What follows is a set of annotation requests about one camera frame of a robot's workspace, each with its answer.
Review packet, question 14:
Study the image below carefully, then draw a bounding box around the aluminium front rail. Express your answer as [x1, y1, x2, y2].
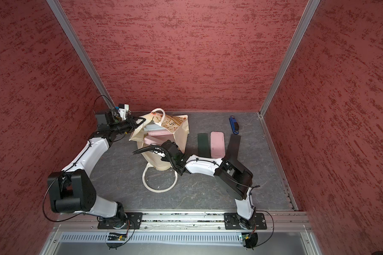
[52, 210, 313, 232]

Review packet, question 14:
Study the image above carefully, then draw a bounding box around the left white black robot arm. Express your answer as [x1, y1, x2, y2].
[44, 105, 146, 230]

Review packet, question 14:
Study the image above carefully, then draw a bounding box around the dark grey pencil case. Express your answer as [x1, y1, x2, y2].
[224, 134, 241, 159]

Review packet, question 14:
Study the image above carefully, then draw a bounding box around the blue stapler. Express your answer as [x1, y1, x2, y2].
[229, 115, 239, 135]

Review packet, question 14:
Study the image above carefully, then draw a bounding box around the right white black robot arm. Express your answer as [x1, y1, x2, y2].
[158, 135, 256, 230]

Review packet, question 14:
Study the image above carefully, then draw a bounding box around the pink pencil case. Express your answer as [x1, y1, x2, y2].
[147, 129, 173, 137]
[210, 131, 226, 158]
[144, 135, 174, 146]

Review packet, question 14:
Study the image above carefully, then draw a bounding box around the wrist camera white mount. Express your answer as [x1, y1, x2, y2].
[152, 150, 166, 158]
[115, 104, 130, 120]

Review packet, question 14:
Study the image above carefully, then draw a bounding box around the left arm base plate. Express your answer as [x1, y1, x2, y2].
[97, 212, 144, 230]

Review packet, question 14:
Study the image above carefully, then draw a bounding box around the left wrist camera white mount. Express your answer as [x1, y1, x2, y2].
[115, 104, 130, 120]

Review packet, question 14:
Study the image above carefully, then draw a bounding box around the clear plastic pencil case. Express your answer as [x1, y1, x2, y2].
[144, 123, 163, 132]

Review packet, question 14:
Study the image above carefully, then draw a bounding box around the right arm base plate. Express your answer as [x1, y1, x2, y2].
[224, 212, 267, 230]

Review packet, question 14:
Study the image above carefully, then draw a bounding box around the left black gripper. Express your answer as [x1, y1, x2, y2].
[110, 115, 146, 135]

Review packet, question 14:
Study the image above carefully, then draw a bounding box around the green pencil case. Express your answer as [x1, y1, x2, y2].
[197, 133, 211, 158]

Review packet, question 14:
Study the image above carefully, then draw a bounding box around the cream floral canvas tote bag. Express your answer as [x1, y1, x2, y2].
[130, 108, 189, 193]

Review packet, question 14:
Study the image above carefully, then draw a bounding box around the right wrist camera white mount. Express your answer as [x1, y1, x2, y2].
[152, 150, 166, 158]

